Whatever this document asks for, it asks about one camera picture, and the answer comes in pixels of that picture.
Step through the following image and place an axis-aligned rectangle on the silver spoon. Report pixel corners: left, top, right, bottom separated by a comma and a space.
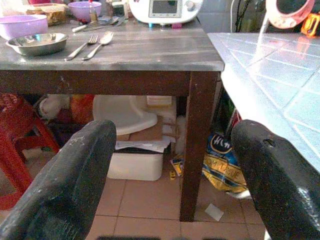
81, 31, 115, 61

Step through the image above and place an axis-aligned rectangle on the white plastic seat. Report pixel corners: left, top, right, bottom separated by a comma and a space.
92, 94, 158, 136

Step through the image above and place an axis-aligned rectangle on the dark wooden table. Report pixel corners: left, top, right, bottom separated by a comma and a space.
0, 18, 225, 223

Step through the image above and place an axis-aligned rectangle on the white paper scrap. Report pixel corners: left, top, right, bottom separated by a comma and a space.
204, 203, 225, 222

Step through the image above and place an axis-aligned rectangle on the white kitchen appliance with screen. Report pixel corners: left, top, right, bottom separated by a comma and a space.
128, 0, 204, 27

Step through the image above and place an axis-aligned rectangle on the stainless steel bowl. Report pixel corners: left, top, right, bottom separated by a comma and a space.
5, 32, 69, 57

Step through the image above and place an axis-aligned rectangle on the large purple plastic bowl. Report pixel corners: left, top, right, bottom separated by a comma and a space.
0, 14, 49, 41

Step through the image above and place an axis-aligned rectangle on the silver fork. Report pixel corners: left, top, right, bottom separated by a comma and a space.
64, 34, 99, 62

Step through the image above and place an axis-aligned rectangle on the orange and white stuffed toy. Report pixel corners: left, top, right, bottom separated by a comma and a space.
34, 94, 95, 126

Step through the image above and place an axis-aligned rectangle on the white plastic storage box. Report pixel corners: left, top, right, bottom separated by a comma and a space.
107, 147, 165, 182

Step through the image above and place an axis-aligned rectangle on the blue and yellow bag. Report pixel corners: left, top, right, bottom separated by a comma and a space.
201, 132, 248, 194

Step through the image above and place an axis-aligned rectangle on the small purple plastic bowl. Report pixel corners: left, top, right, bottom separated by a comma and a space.
67, 1, 103, 23

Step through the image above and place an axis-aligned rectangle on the knife with white handle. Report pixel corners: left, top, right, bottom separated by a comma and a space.
71, 17, 126, 33

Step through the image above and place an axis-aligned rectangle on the red plastic stool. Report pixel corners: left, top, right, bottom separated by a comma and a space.
0, 92, 61, 211

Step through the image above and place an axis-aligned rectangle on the white tiled table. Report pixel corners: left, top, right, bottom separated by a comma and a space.
207, 31, 320, 175

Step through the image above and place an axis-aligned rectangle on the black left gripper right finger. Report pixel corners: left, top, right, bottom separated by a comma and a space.
231, 119, 320, 240

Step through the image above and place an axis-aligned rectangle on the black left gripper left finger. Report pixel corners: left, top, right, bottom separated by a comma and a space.
0, 119, 118, 240

